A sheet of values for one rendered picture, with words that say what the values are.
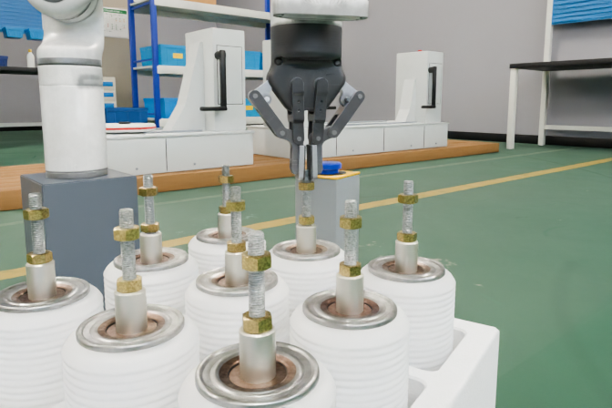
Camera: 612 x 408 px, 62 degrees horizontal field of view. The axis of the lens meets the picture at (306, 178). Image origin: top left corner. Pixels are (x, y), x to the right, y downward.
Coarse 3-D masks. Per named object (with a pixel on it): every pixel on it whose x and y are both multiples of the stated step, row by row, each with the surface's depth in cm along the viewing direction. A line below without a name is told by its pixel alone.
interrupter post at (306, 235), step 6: (300, 228) 56; (306, 228) 56; (312, 228) 56; (300, 234) 56; (306, 234) 56; (312, 234) 56; (300, 240) 56; (306, 240) 56; (312, 240) 56; (300, 246) 56; (306, 246) 56; (312, 246) 56; (300, 252) 56; (306, 252) 56; (312, 252) 56
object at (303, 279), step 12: (276, 264) 54; (288, 264) 53; (300, 264) 53; (312, 264) 53; (324, 264) 53; (336, 264) 54; (288, 276) 53; (300, 276) 53; (312, 276) 53; (324, 276) 53; (300, 288) 53; (312, 288) 53; (324, 288) 53; (300, 300) 53
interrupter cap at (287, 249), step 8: (288, 240) 60; (296, 240) 60; (320, 240) 60; (280, 248) 58; (288, 248) 58; (296, 248) 58; (320, 248) 58; (328, 248) 57; (336, 248) 57; (280, 256) 55; (288, 256) 54; (296, 256) 54; (304, 256) 54; (312, 256) 54; (320, 256) 54; (328, 256) 54
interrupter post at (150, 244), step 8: (144, 232) 53; (160, 232) 54; (144, 240) 52; (152, 240) 52; (160, 240) 53; (144, 248) 53; (152, 248) 53; (160, 248) 53; (144, 256) 53; (152, 256) 53; (160, 256) 53
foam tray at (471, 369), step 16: (464, 336) 52; (480, 336) 52; (496, 336) 53; (464, 352) 49; (480, 352) 49; (496, 352) 53; (416, 368) 46; (448, 368) 46; (464, 368) 46; (480, 368) 48; (496, 368) 54; (416, 384) 44; (432, 384) 43; (448, 384) 43; (464, 384) 43; (480, 384) 48; (416, 400) 41; (432, 400) 41; (448, 400) 41; (464, 400) 44; (480, 400) 49
